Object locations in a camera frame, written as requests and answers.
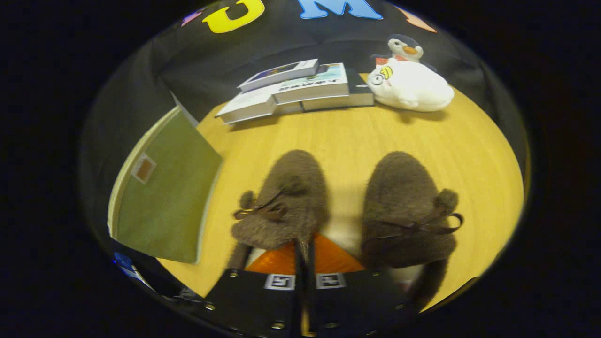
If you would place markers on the light blue cover book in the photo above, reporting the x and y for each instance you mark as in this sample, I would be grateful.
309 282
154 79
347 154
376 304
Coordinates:
314 84

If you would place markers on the green fabric storage box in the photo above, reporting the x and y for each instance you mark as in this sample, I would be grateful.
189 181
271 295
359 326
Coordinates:
164 202

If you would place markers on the dark cover book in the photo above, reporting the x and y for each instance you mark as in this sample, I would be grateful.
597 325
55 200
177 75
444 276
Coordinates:
359 89

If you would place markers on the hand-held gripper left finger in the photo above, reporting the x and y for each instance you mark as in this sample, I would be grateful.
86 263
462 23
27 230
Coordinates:
298 300

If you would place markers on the white plush toy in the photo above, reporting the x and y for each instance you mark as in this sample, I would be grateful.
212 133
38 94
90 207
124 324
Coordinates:
413 87

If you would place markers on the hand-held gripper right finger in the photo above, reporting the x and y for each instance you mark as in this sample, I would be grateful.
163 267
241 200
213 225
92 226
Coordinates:
311 300

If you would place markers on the penguin plush toy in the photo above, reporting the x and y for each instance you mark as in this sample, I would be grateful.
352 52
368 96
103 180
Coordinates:
404 44

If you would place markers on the brown fuzzy shoe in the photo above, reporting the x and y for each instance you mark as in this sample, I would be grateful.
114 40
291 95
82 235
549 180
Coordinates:
291 188
404 188

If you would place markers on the small blue cover book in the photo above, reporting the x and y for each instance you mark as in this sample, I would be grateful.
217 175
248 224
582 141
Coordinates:
281 72

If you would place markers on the white paperback book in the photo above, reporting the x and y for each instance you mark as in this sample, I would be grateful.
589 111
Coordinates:
249 105

